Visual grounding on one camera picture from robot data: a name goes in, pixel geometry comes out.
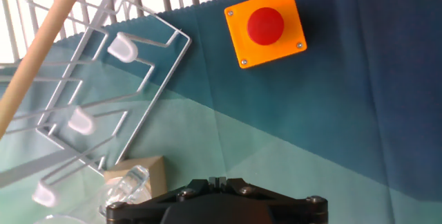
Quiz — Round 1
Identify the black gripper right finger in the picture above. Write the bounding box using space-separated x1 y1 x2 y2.
217 177 329 224

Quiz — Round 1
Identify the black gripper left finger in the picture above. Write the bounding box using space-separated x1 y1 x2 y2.
105 177 219 224

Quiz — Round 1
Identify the clear glass cup with handle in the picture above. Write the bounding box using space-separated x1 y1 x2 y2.
32 165 153 224

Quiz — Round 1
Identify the wooden rod of rack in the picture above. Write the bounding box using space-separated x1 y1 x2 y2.
0 0 88 139

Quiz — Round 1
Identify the small wooden block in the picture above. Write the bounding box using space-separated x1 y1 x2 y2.
103 155 169 199

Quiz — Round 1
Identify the blue green white tablecloth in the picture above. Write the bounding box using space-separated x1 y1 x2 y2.
0 0 442 224

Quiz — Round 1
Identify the orange box with red button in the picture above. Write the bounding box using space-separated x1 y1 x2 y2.
223 0 308 70

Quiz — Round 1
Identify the white wire cup rack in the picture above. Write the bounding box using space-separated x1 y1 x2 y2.
0 0 193 208

